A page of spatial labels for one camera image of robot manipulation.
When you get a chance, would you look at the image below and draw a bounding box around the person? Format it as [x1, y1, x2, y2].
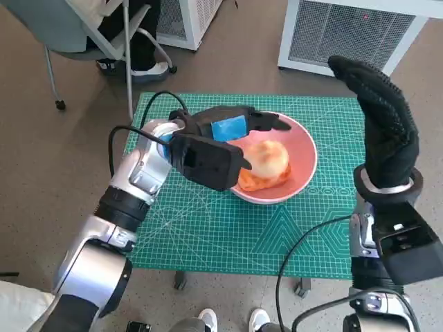
[86, 0, 177, 82]

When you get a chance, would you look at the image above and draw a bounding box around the green cutting mat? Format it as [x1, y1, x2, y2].
[129, 91, 364, 277]

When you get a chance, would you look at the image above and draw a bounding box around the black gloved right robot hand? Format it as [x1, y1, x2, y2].
[327, 55, 420, 190]

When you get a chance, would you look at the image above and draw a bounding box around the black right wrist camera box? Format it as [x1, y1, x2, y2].
[373, 200, 443, 286]

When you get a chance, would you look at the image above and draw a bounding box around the round toy bread bun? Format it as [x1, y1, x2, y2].
[238, 140, 290, 179]

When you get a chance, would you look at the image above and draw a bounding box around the white cloth bundle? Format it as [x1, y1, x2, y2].
[0, 279, 56, 332]

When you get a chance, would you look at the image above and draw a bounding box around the large white mesh cabinet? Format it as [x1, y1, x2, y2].
[276, 0, 430, 79]

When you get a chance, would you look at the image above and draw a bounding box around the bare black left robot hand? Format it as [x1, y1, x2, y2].
[183, 105, 292, 170]

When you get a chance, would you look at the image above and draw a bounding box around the small black device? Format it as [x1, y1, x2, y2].
[126, 320, 152, 332]

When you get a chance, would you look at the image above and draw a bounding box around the white shoe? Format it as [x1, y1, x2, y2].
[248, 308, 271, 332]
[197, 308, 218, 332]

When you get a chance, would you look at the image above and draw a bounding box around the grey office chair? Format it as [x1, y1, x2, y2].
[3, 0, 177, 122]

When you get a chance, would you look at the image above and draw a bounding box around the looped black right arm cable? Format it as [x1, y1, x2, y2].
[291, 289, 422, 332]

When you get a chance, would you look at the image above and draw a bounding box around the pink bowl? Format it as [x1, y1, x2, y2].
[228, 111, 318, 205]

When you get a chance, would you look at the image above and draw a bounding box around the small white mesh cabinet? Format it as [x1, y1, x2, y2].
[155, 0, 226, 53]

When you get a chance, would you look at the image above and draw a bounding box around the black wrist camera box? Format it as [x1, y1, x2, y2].
[373, 200, 443, 286]
[170, 133, 243, 192]

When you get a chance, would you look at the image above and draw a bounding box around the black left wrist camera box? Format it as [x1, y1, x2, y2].
[170, 133, 243, 192]

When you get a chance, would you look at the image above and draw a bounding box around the long striped toy bread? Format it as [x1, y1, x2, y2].
[237, 165, 292, 193]

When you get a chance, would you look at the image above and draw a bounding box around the long black right arm cable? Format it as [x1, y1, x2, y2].
[275, 214, 352, 332]

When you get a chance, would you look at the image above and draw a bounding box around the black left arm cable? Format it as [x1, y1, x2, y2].
[108, 91, 190, 177]

